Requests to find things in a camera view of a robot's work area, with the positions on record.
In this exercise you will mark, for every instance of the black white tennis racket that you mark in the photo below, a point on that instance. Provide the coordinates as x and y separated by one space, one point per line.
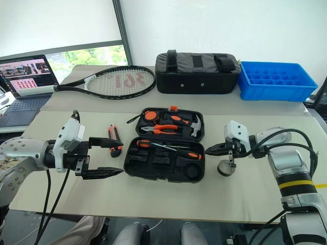
38 90

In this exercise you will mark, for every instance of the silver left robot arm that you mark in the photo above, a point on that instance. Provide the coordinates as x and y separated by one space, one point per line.
23 153

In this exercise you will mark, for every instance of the orange black utility knife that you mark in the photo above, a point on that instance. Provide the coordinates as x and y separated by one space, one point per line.
112 132

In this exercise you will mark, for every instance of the beige cloth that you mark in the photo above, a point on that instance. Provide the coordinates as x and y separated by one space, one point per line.
79 231

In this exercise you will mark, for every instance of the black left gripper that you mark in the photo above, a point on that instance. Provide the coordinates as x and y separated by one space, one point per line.
79 159

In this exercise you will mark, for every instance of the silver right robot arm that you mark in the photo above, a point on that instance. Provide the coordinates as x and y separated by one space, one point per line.
288 163

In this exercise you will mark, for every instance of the orange black tape measure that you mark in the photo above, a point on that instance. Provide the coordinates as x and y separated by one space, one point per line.
150 116

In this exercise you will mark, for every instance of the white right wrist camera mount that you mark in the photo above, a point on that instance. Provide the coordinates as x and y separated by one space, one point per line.
237 130

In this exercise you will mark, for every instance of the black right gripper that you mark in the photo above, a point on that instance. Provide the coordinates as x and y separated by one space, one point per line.
236 150

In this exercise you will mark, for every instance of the long orange black screwdriver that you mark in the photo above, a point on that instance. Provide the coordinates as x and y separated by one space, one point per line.
190 154

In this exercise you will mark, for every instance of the black fabric bag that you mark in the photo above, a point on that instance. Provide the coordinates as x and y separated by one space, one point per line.
194 81

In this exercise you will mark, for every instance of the white object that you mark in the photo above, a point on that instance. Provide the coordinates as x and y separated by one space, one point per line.
4 100

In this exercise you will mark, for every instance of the grey window frame post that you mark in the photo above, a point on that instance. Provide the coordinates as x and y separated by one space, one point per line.
122 25

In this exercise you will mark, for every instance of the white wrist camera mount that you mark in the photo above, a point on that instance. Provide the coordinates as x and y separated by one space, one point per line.
69 130
237 130

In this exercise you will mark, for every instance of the blue plastic divided crate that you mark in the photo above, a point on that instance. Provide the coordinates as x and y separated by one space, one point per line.
276 93

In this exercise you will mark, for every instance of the steel claw hammer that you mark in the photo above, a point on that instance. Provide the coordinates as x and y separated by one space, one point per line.
196 127

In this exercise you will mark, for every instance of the open laptop computer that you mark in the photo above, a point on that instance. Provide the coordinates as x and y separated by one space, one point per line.
23 74

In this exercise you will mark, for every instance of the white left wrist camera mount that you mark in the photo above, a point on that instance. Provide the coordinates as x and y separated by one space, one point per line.
69 130

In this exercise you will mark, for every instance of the grey rounded shape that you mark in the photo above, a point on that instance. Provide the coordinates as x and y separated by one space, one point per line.
130 234

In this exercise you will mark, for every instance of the orange case latch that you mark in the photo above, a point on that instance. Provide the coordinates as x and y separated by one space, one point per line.
174 108

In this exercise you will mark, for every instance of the black plastic tool case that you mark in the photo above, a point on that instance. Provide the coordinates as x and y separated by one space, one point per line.
158 171

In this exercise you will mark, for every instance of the small orange black screwdriver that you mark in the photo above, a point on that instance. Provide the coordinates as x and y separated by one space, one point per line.
143 145

